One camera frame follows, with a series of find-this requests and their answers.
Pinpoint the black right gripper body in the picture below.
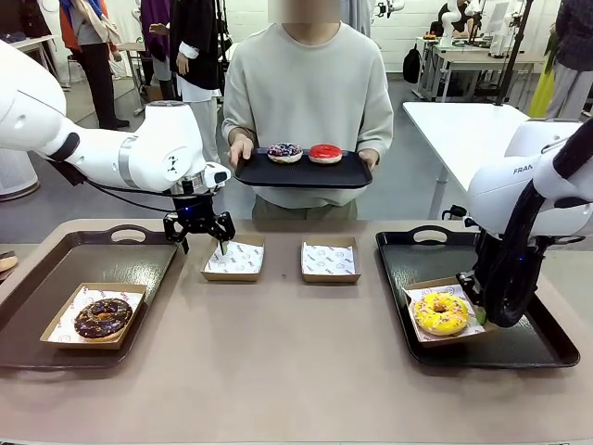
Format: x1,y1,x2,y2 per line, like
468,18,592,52
473,230,506,289

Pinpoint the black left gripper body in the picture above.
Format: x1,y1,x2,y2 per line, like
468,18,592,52
173,193,219,236

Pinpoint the brown cardboard food box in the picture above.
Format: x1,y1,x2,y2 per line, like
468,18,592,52
300,236,362,284
400,276,501,349
200,234,267,283
39,282,147,350

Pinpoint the yellow sprinkled donut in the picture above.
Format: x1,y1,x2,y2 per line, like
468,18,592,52
412,291,469,337

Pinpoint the purple sprinkled donut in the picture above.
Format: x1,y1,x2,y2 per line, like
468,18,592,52
267,142,304,164

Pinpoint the small black serving tray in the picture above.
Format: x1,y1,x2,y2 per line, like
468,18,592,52
233,148,374,189

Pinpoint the red glazed donut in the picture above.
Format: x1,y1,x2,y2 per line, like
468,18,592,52
308,143,344,165

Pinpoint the chocolate sprinkled donut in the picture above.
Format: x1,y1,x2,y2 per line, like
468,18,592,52
73,299,134,342

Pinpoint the person's right forearm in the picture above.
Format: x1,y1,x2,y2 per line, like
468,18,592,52
221,113,256,143

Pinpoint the person's left forearm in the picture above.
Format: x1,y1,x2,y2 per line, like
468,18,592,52
356,115,395,153

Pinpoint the person's right hand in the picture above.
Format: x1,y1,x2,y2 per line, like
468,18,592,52
228,138,256,169

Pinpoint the person's left hand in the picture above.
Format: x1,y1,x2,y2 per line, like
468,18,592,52
354,148,381,173

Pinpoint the large white table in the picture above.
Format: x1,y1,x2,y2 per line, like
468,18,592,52
401,101,532,222

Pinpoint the person in beige sweater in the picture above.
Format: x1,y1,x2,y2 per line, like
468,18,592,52
221,0,395,222

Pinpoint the white cylindrical appliance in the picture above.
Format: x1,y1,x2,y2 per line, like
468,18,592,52
0,147,41,201

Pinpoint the tan sandal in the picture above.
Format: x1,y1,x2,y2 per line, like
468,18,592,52
0,249,19,282

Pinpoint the yellow hanging garment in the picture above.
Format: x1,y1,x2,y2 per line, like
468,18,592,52
527,69,557,120

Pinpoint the small white standing desk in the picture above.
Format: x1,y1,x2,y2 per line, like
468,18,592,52
113,41,147,117

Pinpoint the figure in black trousers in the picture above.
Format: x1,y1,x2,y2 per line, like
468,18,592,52
57,0,131,131

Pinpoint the background workbench table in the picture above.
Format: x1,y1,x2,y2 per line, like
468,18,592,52
416,36,548,103

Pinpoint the black backpack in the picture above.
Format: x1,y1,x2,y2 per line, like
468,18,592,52
401,44,423,85

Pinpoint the person in dark patterned top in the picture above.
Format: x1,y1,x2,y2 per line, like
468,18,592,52
541,0,593,121

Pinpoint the white desk with dark items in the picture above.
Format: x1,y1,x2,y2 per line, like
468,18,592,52
0,34,61,89

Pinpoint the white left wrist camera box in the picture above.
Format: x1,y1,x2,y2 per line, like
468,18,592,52
203,161,232,189

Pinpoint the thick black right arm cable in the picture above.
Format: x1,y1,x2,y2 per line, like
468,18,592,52
481,124,593,329

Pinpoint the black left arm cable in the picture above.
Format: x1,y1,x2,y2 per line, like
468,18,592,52
45,157,186,208

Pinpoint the large black handled tray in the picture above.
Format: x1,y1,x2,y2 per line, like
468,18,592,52
374,224,582,370

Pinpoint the large brown handled tray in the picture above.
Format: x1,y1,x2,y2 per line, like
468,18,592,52
0,224,183,371

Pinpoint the black camera pole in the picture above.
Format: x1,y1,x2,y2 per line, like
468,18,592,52
493,0,534,107

